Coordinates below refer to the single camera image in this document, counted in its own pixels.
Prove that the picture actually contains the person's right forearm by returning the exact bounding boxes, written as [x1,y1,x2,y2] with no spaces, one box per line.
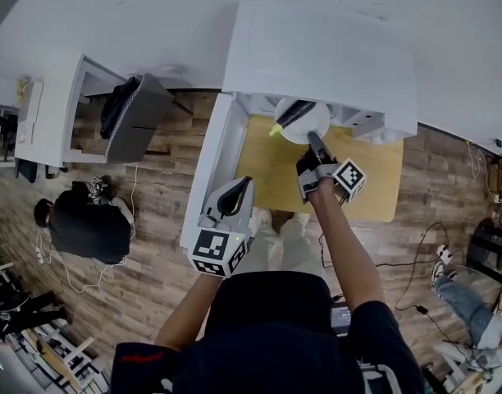
[307,177,384,316]

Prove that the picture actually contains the black stool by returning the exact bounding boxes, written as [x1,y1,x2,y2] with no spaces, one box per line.
[465,217,502,285]

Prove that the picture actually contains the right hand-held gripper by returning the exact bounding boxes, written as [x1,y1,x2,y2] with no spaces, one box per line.
[296,131,367,204]

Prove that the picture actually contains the white shelf rack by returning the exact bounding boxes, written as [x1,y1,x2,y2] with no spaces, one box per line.
[4,322,111,394]

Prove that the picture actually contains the dark purple eggplant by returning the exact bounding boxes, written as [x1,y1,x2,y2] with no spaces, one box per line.
[268,99,317,137]

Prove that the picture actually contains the grey chair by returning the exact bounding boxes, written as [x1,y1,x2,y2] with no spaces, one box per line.
[105,72,175,164]

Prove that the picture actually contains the small screen device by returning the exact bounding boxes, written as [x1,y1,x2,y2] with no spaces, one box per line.
[330,303,354,337]

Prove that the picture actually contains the person's black shirt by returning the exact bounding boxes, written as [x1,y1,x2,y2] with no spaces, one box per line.
[110,270,427,394]

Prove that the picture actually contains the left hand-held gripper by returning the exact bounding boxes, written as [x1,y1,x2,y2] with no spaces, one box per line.
[188,176,257,279]

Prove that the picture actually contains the black jacket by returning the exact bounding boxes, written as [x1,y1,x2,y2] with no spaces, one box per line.
[99,76,142,140]

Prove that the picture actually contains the white cable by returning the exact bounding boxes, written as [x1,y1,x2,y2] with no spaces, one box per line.
[36,161,140,295]

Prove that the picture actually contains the person's left forearm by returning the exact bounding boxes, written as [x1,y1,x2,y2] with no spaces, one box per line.
[154,274,224,352]

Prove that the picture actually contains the white round plate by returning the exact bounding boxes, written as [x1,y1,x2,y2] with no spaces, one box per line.
[273,98,332,145]

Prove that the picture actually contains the person's light trousers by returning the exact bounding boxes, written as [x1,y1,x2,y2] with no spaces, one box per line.
[250,213,329,281]

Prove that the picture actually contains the black cable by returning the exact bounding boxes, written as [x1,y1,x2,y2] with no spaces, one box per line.
[376,221,468,312]

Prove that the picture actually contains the white desk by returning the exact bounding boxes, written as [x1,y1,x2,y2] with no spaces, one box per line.
[14,53,129,168]

